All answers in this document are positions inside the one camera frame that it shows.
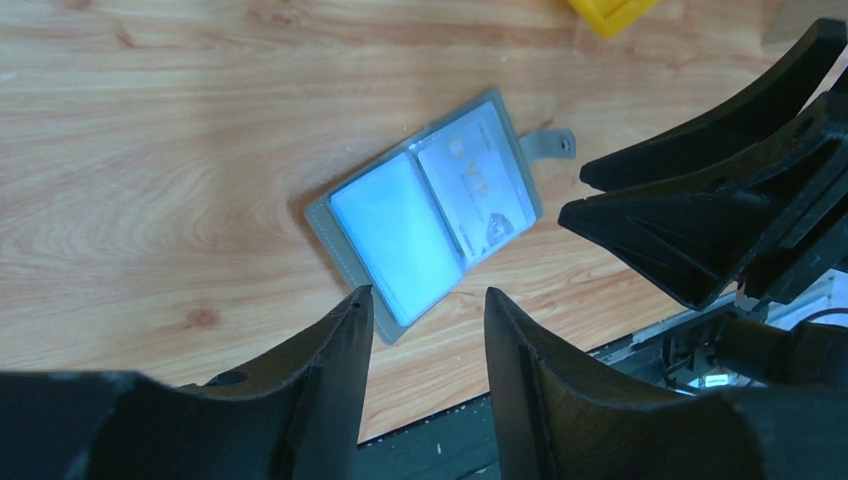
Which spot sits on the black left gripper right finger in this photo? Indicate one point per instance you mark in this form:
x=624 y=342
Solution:
x=576 y=418

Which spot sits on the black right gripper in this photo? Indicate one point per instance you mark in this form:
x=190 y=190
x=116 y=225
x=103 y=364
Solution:
x=773 y=216

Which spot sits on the white VIP card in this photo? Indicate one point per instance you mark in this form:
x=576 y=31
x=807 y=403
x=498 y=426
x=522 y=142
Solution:
x=472 y=170

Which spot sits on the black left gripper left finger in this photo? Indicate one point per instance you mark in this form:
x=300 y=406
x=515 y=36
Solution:
x=293 y=412

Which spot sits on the yellow plastic bin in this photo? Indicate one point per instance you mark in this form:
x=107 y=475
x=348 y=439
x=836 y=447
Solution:
x=607 y=18

